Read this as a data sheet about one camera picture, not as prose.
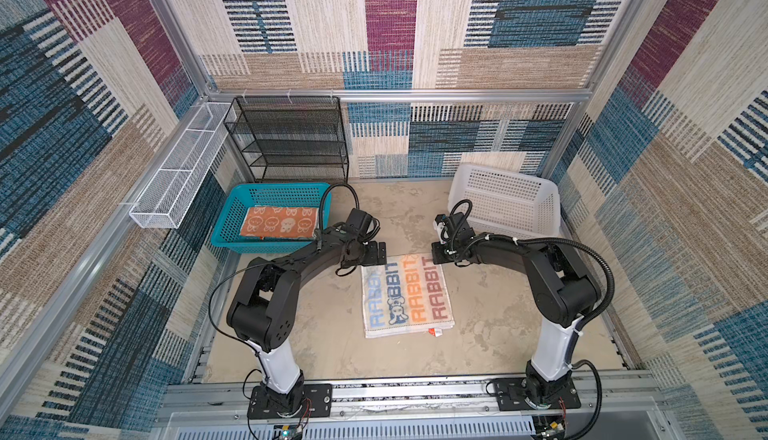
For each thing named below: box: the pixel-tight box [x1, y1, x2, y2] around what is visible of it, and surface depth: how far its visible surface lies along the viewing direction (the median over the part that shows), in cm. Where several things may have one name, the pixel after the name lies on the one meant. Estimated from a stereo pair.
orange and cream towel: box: [239, 206, 319, 238], surface depth 107 cm
